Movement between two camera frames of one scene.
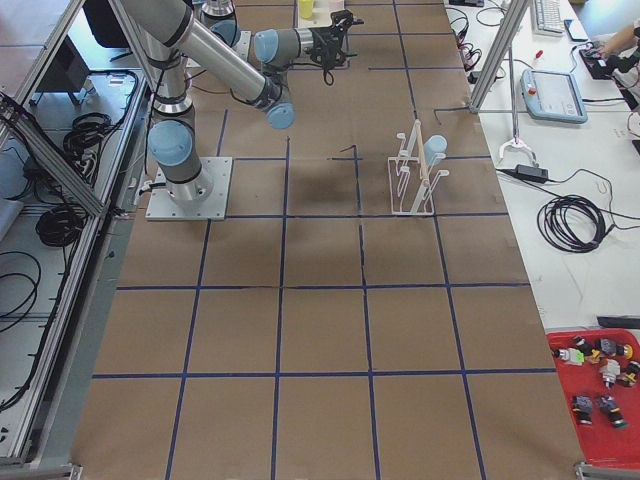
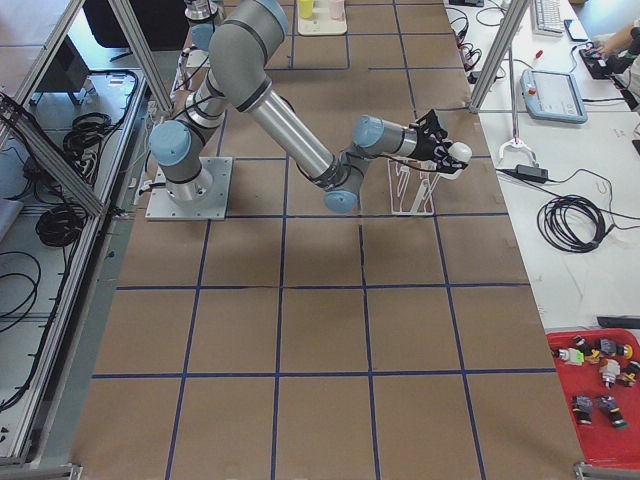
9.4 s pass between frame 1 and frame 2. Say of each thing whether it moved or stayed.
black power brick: stayed
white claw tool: stayed
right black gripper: moved
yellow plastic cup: stayed
